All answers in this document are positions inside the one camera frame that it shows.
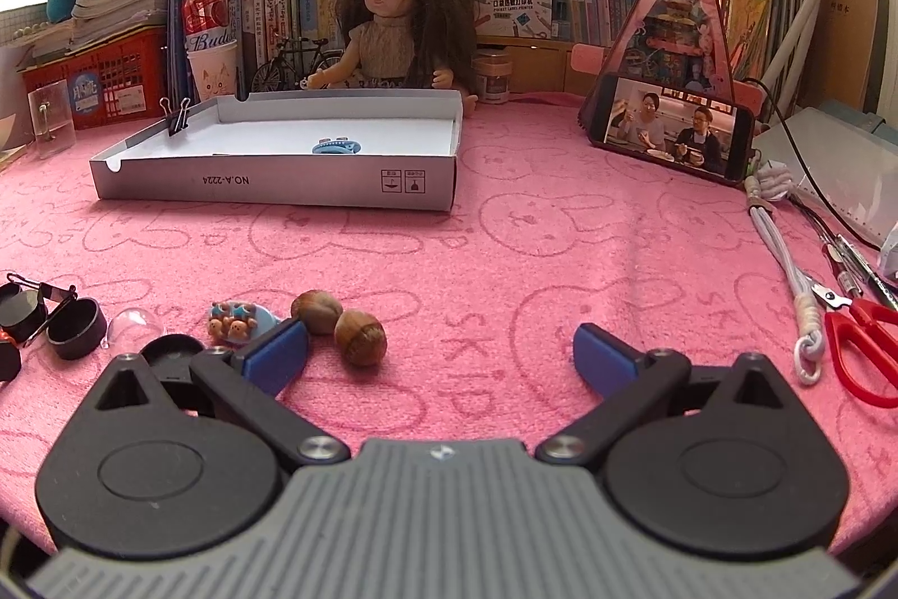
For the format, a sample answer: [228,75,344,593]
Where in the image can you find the silver pen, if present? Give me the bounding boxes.
[792,193,865,300]

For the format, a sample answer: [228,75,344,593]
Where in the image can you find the pink rabbit printed towel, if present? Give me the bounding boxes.
[0,94,898,565]

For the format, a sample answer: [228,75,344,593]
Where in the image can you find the black lid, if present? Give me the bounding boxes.
[139,336,212,382]

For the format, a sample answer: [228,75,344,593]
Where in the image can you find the small black binder clip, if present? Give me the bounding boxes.
[159,95,194,138]

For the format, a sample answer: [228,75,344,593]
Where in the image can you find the black pen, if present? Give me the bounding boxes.
[835,234,898,314]

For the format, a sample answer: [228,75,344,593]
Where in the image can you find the white bundled cable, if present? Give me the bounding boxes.
[744,160,829,386]

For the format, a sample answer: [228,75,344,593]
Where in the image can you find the clear plastic dome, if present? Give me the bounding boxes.
[105,308,166,351]

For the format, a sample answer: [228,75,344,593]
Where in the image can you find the brown-haired doll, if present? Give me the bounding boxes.
[301,0,482,116]

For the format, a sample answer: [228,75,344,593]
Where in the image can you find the large black binder clip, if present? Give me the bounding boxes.
[3,271,78,312]

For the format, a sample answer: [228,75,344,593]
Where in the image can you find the black smartphone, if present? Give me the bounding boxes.
[585,72,757,184]

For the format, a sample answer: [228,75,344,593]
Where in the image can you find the pink toy house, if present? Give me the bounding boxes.
[571,0,762,151]

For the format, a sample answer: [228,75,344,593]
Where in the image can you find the white cardboard box tray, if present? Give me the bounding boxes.
[90,90,465,213]

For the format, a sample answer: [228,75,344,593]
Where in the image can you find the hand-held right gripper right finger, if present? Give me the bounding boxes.
[534,323,802,468]

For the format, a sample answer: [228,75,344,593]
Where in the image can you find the red beer can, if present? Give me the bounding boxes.
[181,0,236,54]

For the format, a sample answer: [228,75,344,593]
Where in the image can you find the white flat device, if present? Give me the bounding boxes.
[754,106,898,249]

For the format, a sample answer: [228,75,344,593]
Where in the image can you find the black round cap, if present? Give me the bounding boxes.
[0,283,47,342]
[45,299,108,360]

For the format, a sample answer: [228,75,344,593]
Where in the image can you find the black cable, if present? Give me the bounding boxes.
[740,76,885,253]

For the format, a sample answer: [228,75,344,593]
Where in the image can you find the red scissors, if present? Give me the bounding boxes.
[822,297,898,409]

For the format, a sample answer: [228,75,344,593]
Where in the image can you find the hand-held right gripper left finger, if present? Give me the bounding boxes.
[90,320,352,468]

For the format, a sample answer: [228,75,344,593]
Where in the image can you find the red plastic crate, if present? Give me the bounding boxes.
[17,25,173,131]

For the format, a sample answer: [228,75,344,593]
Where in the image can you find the blue bear hair clip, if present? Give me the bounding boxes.
[208,302,282,342]

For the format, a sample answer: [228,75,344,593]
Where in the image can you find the brown hazelnut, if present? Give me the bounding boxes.
[333,309,388,368]
[291,290,345,335]

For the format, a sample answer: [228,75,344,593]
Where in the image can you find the small lidded jar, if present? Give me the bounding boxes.
[473,50,512,105]

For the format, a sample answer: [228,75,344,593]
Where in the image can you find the white cat paper cup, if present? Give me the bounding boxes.
[186,43,240,102]

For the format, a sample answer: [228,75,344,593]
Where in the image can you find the miniature black bicycle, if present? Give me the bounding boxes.
[250,38,345,96]

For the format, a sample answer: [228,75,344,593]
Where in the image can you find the illustrated white cardboard box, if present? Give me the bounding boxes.
[471,0,555,39]

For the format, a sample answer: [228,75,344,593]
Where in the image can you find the clear glass mug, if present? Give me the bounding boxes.
[28,78,77,159]

